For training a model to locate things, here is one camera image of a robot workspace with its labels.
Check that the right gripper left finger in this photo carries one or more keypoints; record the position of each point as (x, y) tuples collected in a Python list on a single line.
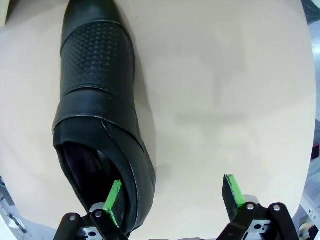
[(111, 205)]

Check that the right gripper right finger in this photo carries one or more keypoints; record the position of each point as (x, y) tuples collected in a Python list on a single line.
[(233, 195)]

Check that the black leather shoe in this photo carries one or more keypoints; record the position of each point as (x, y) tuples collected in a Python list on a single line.
[(97, 87)]

